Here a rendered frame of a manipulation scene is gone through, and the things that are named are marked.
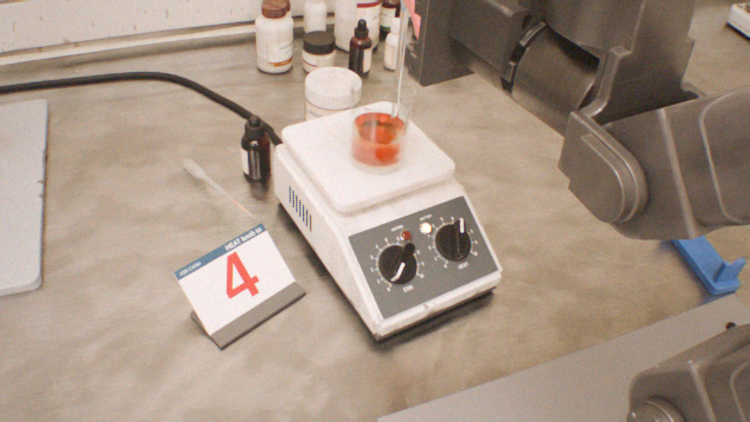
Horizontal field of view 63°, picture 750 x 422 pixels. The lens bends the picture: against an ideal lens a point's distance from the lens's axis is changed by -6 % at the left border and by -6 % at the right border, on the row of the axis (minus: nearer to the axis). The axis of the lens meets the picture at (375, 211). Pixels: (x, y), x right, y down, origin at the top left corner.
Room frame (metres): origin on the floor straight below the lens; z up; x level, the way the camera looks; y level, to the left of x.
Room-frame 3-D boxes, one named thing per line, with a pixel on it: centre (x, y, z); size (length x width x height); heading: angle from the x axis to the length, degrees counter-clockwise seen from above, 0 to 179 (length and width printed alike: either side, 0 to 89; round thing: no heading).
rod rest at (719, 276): (0.46, -0.33, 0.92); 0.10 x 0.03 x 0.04; 18
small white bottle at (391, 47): (0.77, 0.00, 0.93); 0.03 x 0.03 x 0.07
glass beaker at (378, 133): (0.45, 0.00, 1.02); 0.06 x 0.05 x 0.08; 159
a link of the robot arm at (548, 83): (0.32, -0.11, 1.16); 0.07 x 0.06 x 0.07; 36
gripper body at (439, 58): (0.37, -0.07, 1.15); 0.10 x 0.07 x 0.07; 126
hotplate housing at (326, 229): (0.44, 0.00, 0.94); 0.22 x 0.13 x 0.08; 35
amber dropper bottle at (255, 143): (0.52, 0.13, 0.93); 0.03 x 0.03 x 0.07
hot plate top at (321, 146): (0.47, 0.01, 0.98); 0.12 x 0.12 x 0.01; 35
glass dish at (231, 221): (0.43, 0.12, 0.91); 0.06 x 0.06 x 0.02
